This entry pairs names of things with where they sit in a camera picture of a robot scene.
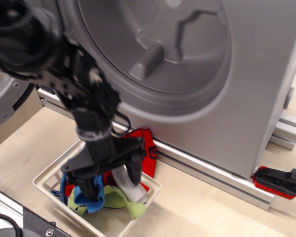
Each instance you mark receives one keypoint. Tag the white plastic laundry basket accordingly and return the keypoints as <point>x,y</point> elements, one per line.
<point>104,223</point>

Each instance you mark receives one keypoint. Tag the light green miniature garment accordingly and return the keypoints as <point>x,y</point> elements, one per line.
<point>116,199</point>

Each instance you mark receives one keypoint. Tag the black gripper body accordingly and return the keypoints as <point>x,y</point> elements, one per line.
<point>103,155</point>

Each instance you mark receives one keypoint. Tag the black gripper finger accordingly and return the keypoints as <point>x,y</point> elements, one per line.
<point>134,168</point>
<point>88,188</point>

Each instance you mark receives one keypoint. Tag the aluminium extrusion rail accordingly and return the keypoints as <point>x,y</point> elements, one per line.
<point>187,168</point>

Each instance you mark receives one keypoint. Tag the grey white cloth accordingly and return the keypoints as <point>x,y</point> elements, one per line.
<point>119,177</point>

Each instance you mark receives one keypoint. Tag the black metal bracket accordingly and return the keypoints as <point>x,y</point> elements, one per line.
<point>40,226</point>

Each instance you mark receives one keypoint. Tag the round washing machine door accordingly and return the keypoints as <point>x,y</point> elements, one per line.
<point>13,94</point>

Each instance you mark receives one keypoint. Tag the red black clamp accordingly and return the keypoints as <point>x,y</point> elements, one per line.
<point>276,182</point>

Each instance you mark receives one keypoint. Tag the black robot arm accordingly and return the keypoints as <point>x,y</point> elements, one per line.
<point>34,48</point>

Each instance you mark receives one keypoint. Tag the blue miniature garment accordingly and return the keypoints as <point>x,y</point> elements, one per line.
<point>72,196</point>

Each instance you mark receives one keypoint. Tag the red miniature shirt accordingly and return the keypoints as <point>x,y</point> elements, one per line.
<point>149,161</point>

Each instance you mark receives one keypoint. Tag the aluminium frame rail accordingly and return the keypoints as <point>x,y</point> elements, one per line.
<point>12,209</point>

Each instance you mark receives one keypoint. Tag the short aluminium extrusion block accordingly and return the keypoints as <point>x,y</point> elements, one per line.
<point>284,134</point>

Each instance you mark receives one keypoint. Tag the grey toy washing machine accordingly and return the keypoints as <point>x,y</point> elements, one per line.
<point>208,77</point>

